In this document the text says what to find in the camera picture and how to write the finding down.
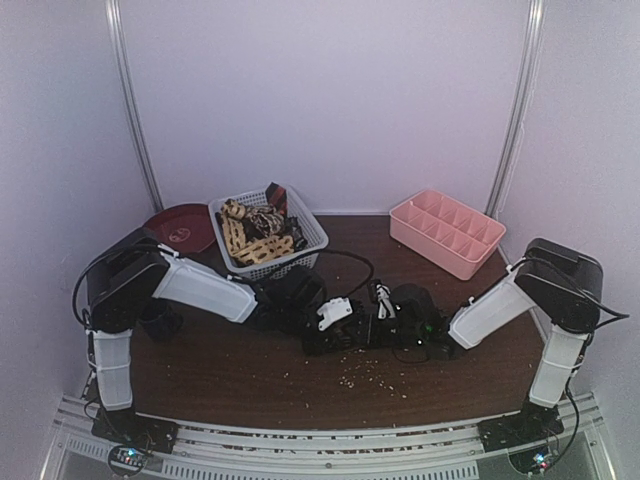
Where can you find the aluminium frame post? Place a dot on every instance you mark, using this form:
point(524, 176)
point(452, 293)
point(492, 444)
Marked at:
point(133, 118)
point(522, 95)

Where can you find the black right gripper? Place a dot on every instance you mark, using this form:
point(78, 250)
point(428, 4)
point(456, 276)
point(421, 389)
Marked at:
point(386, 331)

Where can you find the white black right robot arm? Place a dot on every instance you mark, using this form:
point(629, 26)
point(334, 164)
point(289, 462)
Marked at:
point(563, 283)

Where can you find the grey plastic mesh basket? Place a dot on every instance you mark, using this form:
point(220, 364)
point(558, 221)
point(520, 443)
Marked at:
point(309, 236)

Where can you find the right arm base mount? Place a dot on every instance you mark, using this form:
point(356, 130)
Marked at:
point(525, 435)

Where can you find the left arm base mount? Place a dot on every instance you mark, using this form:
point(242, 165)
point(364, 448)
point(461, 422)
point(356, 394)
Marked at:
point(135, 438)

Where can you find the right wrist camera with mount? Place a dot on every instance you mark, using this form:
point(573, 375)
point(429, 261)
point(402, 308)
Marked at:
point(380, 295)

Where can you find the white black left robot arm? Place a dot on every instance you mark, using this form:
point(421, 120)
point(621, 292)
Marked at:
point(136, 281)

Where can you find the left aluminium frame post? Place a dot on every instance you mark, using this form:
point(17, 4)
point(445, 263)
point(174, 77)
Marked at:
point(133, 118)

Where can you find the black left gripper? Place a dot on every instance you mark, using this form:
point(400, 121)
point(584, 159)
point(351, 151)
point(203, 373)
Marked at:
point(325, 344)

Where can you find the dark blue mug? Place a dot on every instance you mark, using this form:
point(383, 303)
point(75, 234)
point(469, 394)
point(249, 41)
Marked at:
point(160, 321)

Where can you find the yellow insect patterned tie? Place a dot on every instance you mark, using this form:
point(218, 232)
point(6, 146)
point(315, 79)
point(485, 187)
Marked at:
point(244, 243)

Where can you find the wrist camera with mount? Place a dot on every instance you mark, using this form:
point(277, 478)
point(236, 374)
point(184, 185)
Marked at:
point(333, 311)
point(380, 295)

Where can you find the brown cream patterned tie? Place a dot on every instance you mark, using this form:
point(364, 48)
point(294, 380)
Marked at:
point(265, 219)

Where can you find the red black striped tie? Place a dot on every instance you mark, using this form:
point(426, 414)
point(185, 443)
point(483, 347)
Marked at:
point(276, 196)

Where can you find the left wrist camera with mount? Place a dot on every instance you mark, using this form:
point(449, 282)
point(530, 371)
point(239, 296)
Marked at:
point(333, 311)

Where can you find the pink divided organizer box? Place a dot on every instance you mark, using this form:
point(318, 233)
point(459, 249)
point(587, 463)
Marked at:
point(445, 231)

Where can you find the dark red round plate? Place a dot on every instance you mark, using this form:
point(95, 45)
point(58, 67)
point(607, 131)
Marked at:
point(187, 228)

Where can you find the front aluminium rail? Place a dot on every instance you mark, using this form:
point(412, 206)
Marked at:
point(454, 450)

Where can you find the right aluminium frame post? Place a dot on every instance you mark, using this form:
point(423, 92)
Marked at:
point(522, 95)

